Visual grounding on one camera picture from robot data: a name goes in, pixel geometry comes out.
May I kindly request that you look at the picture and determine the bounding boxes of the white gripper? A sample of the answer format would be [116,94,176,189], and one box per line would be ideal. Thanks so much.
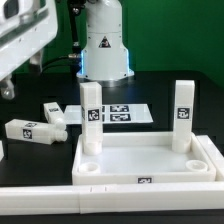
[0,0,58,100]

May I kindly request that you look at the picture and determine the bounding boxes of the black cables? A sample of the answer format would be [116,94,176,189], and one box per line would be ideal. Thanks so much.
[41,0,84,75]

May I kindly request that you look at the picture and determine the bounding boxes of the white marker sheet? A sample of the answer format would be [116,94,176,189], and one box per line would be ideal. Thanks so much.
[64,104,153,125]

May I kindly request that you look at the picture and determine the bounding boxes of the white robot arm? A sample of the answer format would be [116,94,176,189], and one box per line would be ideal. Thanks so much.
[0,0,134,100]

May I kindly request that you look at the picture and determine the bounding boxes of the white desk top tray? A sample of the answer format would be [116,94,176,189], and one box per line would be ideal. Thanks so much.
[72,132,217,185]

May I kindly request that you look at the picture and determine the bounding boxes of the white right fence bar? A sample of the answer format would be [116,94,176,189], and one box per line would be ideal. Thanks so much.
[197,135,224,182]

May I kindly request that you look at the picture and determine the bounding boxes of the white fence bar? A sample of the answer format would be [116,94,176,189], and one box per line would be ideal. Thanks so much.
[0,182,224,216]
[197,135,224,182]

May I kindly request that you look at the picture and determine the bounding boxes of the white front fence bar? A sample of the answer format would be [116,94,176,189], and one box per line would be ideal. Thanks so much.
[0,182,224,216]

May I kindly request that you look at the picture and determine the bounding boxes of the white block left edge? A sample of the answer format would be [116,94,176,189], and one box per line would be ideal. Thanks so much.
[0,140,4,161]

